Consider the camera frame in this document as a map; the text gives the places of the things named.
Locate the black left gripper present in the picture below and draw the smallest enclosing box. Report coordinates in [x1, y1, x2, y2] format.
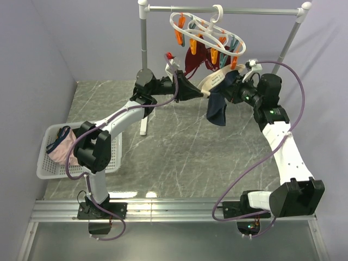
[150, 70, 203, 103]

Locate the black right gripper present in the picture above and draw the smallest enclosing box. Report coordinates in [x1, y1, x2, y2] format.
[219, 74, 263, 108]

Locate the orange clothespin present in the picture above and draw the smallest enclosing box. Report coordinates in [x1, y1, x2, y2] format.
[174, 13, 185, 47]
[231, 57, 238, 70]
[190, 38, 197, 55]

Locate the navy blue underwear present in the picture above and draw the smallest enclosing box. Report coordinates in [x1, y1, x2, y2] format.
[197, 64, 246, 126]

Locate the dark red lace bra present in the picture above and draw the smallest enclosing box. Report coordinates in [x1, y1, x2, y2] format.
[184, 41, 231, 79]

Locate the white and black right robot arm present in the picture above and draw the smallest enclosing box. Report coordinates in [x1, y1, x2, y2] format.
[220, 70, 325, 218]

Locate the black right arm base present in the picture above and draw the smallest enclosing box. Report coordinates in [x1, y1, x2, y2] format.
[219, 201, 271, 237]

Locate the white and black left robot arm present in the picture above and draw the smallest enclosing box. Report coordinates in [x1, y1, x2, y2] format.
[72, 69, 203, 219]

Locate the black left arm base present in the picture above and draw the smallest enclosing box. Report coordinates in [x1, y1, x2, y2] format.
[77, 201, 127, 235]

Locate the white plastic clip hanger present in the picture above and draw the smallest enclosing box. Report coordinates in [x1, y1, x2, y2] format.
[169, 4, 246, 57]

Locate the pink underwear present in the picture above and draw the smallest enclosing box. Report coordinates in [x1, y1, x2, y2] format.
[46, 126, 76, 165]

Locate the teal clothespin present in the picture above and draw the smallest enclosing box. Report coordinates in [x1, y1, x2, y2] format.
[219, 53, 229, 69]
[229, 36, 240, 52]

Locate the yellow-orange clothespin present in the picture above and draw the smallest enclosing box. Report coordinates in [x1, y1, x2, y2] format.
[210, 48, 219, 65]

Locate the silver clothes rack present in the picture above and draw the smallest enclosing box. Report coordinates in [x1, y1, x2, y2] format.
[136, 0, 313, 136]

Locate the white perforated plastic basket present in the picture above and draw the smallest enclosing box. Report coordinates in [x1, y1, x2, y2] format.
[36, 122, 122, 179]

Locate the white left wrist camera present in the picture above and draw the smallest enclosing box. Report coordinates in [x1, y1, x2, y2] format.
[165, 52, 180, 82]

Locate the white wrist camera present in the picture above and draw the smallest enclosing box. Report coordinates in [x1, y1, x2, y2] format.
[165, 52, 180, 82]
[242, 59, 263, 83]

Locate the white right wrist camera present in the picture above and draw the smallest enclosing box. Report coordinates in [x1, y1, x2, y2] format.
[242, 59, 263, 83]

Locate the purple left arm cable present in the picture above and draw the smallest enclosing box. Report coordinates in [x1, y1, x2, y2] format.
[65, 53, 180, 241]

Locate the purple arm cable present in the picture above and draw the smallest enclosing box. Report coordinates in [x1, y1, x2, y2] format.
[65, 53, 180, 241]
[211, 60, 305, 238]

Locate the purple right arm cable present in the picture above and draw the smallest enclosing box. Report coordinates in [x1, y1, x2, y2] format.
[211, 60, 305, 238]

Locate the aluminium mounting rail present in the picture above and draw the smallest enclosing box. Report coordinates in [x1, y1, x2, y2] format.
[18, 198, 330, 260]

